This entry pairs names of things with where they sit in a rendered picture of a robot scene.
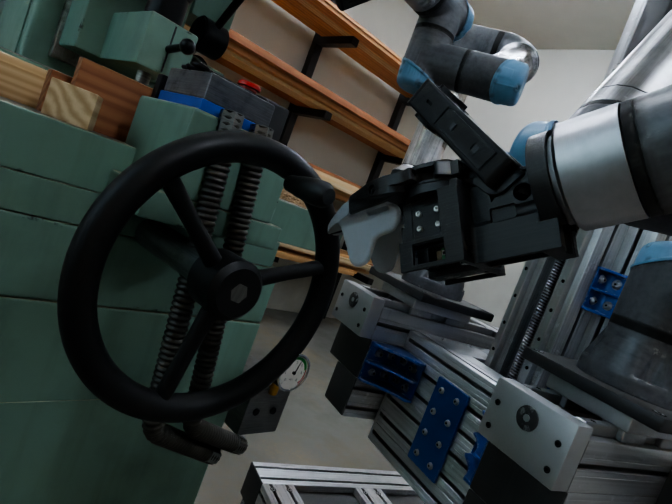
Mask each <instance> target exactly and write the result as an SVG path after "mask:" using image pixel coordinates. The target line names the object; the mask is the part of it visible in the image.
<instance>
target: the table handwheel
mask: <svg viewBox="0 0 672 504"><path fill-rule="evenodd" d="M222 163H245V164H251V165H256V166H260V167H263V168H266V169H268V170H270V171H272V172H274V173H276V174H277V175H279V176H280V177H282V178H283V179H284V180H285V178H286V177H287V176H288V175H295V176H306V177H312V178H318V179H321V178H320V177H319V175H318V174H317V173H316V171H315V170H314V169H313V168H312V167H311V166H310V164H309V163H308V162H307V161H306V160H305V159H304V158H302V157H301V156H300V155H299V154H298V153H296V152H295V151H294V150H292V149H291V148H289V147H288V146H286V145H284V144H282V143H280V142H278V141H276V140H274V139H271V138H268V137H265V136H263V135H259V134H255V133H251V132H245V131H236V130H219V131H209V132H203V133H198V134H193V135H190V136H186V137H183V138H180V139H177V140H174V141H172V142H169V143H167V144H165V145H162V146H160V147H158V148H157V149H155V150H153V151H151V152H149V153H148V154H146V155H144V156H143V157H141V158H140V159H138V160H137V161H135V162H134V163H132V164H131V165H130V166H129V167H127V168H126V169H125V170H124V171H122V172H121V173H120V174H119V175H118V176H117V177H116V178H115V179H114V180H113V181H112V182H111V183H110V184H109V185H108V186H107V187H106V188H105V189H104V190H103V191H102V192H101V194H100V195H99V196H98V197H97V198H96V200H95V201H94V202H93V204H92V205H91V206H90V208H89V209H88V211H87V212H86V214H85V215H84V217H83V218H82V220H81V222H80V224H79V226H78V227H77V229H76V231H75V233H74V236H73V238H72V240H71V242H70V245H69V247H68V250H67V252H66V256H65V259H64V262H63V266H62V270H61V274H60V280H59V287H58V297H57V316H58V326H59V332H60V337H61V340H62V344H63V347H64V350H65V353H66V355H67V358H68V360H69V362H70V364H71V366H72V367H73V369H74V371H75V373H76V374H77V375H78V377H79V378H80V380H81V381H82V382H83V384H84V385H85V386H86V387H87V388H88V389H89V390H90V391H91V392H92V393H93V394H94V395H95V396H96V397H97V398H98V399H100V400H101V401H102V402H104V403H105V404H106V405H108V406H110V407H111V408H113V409H115V410H117V411H119V412H121V413H123V414H126V415H128V416H131V417H134V418H137V419H141V420H145V421H151V422H159V423H182V422H190V421H196V420H201V419H205V418H208V417H212V416H215V415H218V414H221V413H223V412H226V411H228V410H230V409H233V408H235V407H237V406H239V405H241V404H243V403H244V402H246V401H248V400H250V399H251V398H253V397H254V396H256V395H257V394H259V393H260V392H262V391H263V390H264V389H266V388H267V387H268V386H270V385H271V384H272V383H273V382H274V381H276V380H277V379H278V378H279V377H280V376H281V375H282V374H283V373H284V372H285V371H286V370H287V369H288V368H289V367H290V366H291V365H292V364H293V363H294V362H295V360H296V359H297V358H298V357H299V356H300V354H301V353H302V352H303V350H304V349H305V348H306V346H307V345H308V343H309V342H310V341H311V339H312V337H313V336H314V334H315V332H316V331H317V329H318V327H319V325H320V323H321V321H322V320H323V317H324V315H325V313H326V311H327V308H328V306H329V303H330V300H331V298H332V294H333V291H334V288H335V284H336V279H337V275H338V269H339V260H340V235H332V234H328V225H329V223H330V221H331V219H332V218H333V217H334V215H335V214H336V211H335V208H334V205H333V203H332V204H331V205H329V206H328V207H326V208H318V207H315V206H312V205H310V204H308V203H306V202H304V201H303V202H304V204H305V206H306V208H307V210H308V212H309V215H310V218H311V221H312V225H313V230H314V236H315V261H310V262H304V263H299V264H294V265H288V266H281V267H274V268H266V269H258V268H257V267H256V266H255V265H254V264H252V263H250V262H249V261H247V260H245V259H244V258H242V257H240V256H238V255H237V254H235V253H233V252H232V251H230V250H227V249H223V248H218V249H217V247H216V246H215V244H214V242H213V240H212V238H211V237H210V235H209V233H208V231H207V230H206V228H205V226H204V224H203V222H202V221H201V219H200V217H199V215H198V213H197V211H196V209H195V207H194V205H193V203H192V201H191V199H190V196H189V194H188V192H187V190H186V188H185V186H184V184H183V182H182V180H181V178H180V177H181V176H183V175H185V174H187V173H189V172H192V171H194V170H197V169H200V168H203V167H206V166H210V165H215V164H222ZM160 189H163V190H164V192H165V194H166V196H167V197H168V199H169V201H170V203H171V204H172V206H173V208H174V209H175V211H176V213H177V215H178V216H179V218H180V220H181V222H182V223H183V225H184V227H185V229H186V231H187V233H188V235H189V237H190V239H191V241H192V243H193V245H194V247H190V246H188V245H187V242H188V241H189V239H188V238H186V237H185V236H183V235H181V234H180V233H178V232H177V231H175V230H173V229H172V228H170V227H169V226H167V225H165V224H164V223H162V222H158V221H154V220H150V219H146V220H144V221H142V222H141V223H140V224H139V225H138V226H137V228H136V232H135V237H136V240H137V242H138V243H139V244H140V245H141V246H143V247H144V248H146V249H147V250H148V251H150V252H151V253H152V254H154V255H155V256H156V257H158V258H159V259H160V260H162V261H163V262H164V263H166V264H167V265H168V266H170V267H171V268H172V269H174V270H175V271H176V272H178V273H179V274H181V275H182V276H183V277H184V278H186V279H187V289H188V292H189V294H190V296H191V298H192V299H193V300H194V301H196V302H197V303H198V304H199V305H201V306H202V307H201V309H200V310H199V312H198V314H197V316H196V318H195V320H194V322H193V324H192V326H191V327H190V329H189V331H188V333H187V335H186V337H185V339H184V341H183V343H182V344H181V346H180V348H179V350H178V352H177V353H176V355H175V357H174V358H173V360H172V362H171V364H170V365H169V367H168V369H167V370H166V372H165V374H164V375H163V377H162V379H161V381H160V382H159V384H158V386H157V387H156V389H155V390H154V389H151V388H148V387H145V386H143V385H141V384H139V383H137V382H136V381H134V380H133V379H131V378H130V377H128V376H127V375H126V374H125V373H124V372H123V371H121V370H120V369H119V367H118V366H117V365H116V364H115V363H114V361H113V360H112V358H111V357H110V355H109V353H108V351H107V349H106V347H105V345H104V342H103V339H102V336H101V333H100V328H99V323H98V314H97V301H98V291H99V285H100V280H101V276H102V272H103V269H104V266H105V263H106V261H107V258H108V255H109V253H110V251H111V249H112V247H113V245H114V243H115V241H116V239H117V237H118V236H119V234H120V233H121V231H122V230H123V228H124V227H125V225H126V224H127V222H128V221H129V220H130V219H131V217H132V216H133V215H134V214H135V212H136V211H137V210H138V209H139V208H140V207H141V206H142V205H143V204H144V203H145V202H146V201H147V200H148V199H149V198H150V197H152V196H153V195H154V194H155V193H156V192H158V191H159V190H160ZM310 276H312V280H311V284H310V287H309V290H308V293H307V296H306V298H305V301H304V303H303V305H302V307H301V309H300V311H299V313H298V315H297V317H296V319H295V320H294V322H293V324H292V325H291V327H290V328H289V330H288V331H287V332H286V334H285V335H284V336H283V338H282V339H281V340H280V341H279V343H278V344H277V345H276V346H275V347H274V348H273V349H272V350H271V351H270V352H269V353H268V354H267V355H266V356H265V357H264V358H263V359H262V360H260V361H259V362H258V363H257V364H255V365H254V366H253V367H251V368H250V369H249V370H247V371H246V372H244V373H243V374H241V375H239V376H237V377H236V378H234V379H232V380H230V381H228V382H226V383H223V384H221V385H218V386H215V387H212V388H209V389H205V390H201V391H195V392H187V393H174V392H175V390H176V388H177V386H178V385H179V383H180V381H181V379H182V377H183V375H184V373H185V372H186V370H187V368H188V366H189V364H190V362H191V360H192V359H193V357H194V355H195V353H196V352H197V350H198V348H199V347H200V345H201V343H202V342H203V340H204V338H205V337H206V335H207V333H208V332H209V330H210V328H211V327H212V325H213V323H214V322H215V320H216V318H218V319H220V320H223V321H231V320H236V319H238V318H241V317H242V316H244V315H245V314H247V313H248V312H249V311H250V310H251V309H252V308H253V307H254V306H255V304H256V303H257V301H258V299H259V297H260V294H261V291H262V286H265V285H269V284H273V283H278V282H282V281H287V280H292V279H298V278H304V277H310Z"/></svg>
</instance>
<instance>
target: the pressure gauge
mask: <svg viewBox="0 0 672 504"><path fill-rule="evenodd" d="M302 360H303V361H302ZM301 361H302V362H301ZM300 363H301V364H300ZM299 365H300V366H299ZM298 366H299V368H298ZM297 368H298V370H297ZM296 370H297V372H296V374H295V375H293V374H292V372H293V371H296ZM309 370H310V361H309V359H308V357H307V356H306V355H304V354H302V353H301V354H300V356H299V357H298V358H297V359H296V360H295V362H294V363H293V364H292V365H291V366H290V367H289V368H288V369H287V370H286V371H285V372H284V373H283V374H282V375H281V376H280V377H279V378H278V379H277V380H276V381H274V382H273V383H272V384H271V385H270V386H269V387H270V390H269V394H270V395H272V396H276V395H277V393H278V391H279V389H280V390H282V391H284V392H289V391H293V390H295V389H297V388H298V387H299V386H300V385H301V384H302V383H303V382H304V381H305V379H306V378H307V376H308V373H309Z"/></svg>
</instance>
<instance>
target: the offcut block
mask: <svg viewBox="0 0 672 504"><path fill-rule="evenodd" d="M102 102H103V98H101V97H100V96H99V95H97V94H95V93H92V92H90V91H87V90H84V89H82V88H79V87H77V86H74V85H72V84H69V83H67V82H64V81H62V80H59V79H57V78H54V77H52V78H51V82H50V85H49V88H48V91H47V94H46V97H45V100H44V103H43V107H42V110H41V113H42V114H45V115H47V116H50V117H53V118H55V119H58V120H61V121H64V122H66V123H69V124H72V125H74V126H77V127H80V128H82V129H85V130H89V131H93V129H94V126H95V123H96V120H97V117H98V114H99V111H100V108H101V105H102Z"/></svg>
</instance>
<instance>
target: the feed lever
mask: <svg viewBox="0 0 672 504"><path fill-rule="evenodd" d="M243 2H244V0H233V1H232V2H231V3H230V5H229V6H228V7H227V8H226V10H225V11H224V12H223V14H222V15H221V16H220V17H219V19H218V20H217V21H216V22H214V21H213V20H211V19H210V18H208V17H207V16H205V15H202V16H200V17H198V18H197V19H196V20H195V21H194V22H193V24H192V26H191V28H190V30H189V32H191V33H193V34H194V35H196V36H197V37H198V41H197V44H196V50H195V52H194V53H193V54H196V53H197V52H199V53H200V54H202V55H204V56H206V57H207V58H209V59H211V60H217V59H219V58H220V57H221V56H222V55H223V54H224V52H225V51H226V49H227V46H228V43H229V32H228V30H227V29H226V28H224V27H223V26H224V25H225V24H226V23H227V22H228V20H229V19H230V18H231V17H232V15H233V14H234V13H235V12H236V10H237V9H238V8H239V7H240V5H241V4H242V3H243Z"/></svg>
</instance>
